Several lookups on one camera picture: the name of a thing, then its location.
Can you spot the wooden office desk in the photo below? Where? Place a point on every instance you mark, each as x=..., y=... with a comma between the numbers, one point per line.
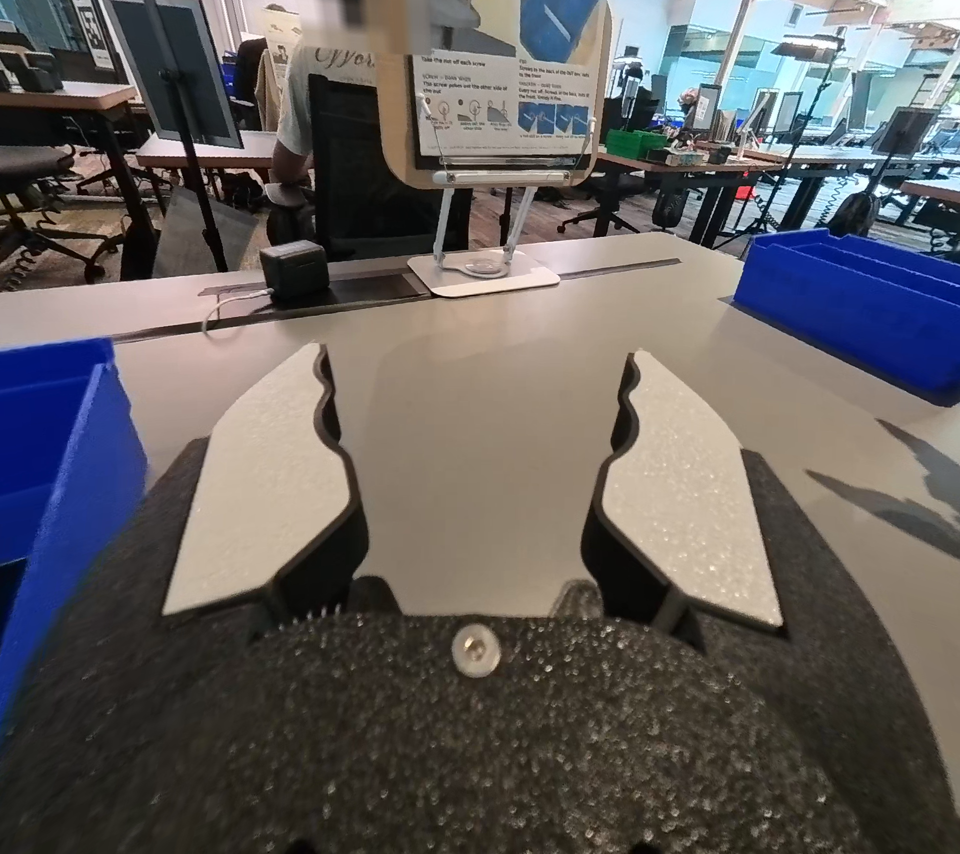
x=67, y=93
x=750, y=158
x=217, y=149

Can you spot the black mesh office chair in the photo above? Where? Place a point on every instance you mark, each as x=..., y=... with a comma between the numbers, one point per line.
x=352, y=179

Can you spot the black white marker board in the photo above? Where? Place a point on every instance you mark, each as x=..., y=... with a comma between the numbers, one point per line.
x=90, y=29

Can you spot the grey panel on tripod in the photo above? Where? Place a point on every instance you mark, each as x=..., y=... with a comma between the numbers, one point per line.
x=135, y=59

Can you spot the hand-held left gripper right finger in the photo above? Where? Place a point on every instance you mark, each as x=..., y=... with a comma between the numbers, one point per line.
x=682, y=494

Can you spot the blue plastic bin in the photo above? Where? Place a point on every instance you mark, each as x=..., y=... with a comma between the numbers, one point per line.
x=67, y=457
x=840, y=299

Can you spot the stack of green bins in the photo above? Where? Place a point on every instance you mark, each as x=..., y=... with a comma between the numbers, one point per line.
x=634, y=143

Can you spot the instruction board on white stand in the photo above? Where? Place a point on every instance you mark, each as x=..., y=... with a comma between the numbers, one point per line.
x=487, y=82

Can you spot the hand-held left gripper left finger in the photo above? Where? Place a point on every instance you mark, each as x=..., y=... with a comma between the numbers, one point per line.
x=262, y=479

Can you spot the small black box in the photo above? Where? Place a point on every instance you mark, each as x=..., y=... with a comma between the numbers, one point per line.
x=294, y=273

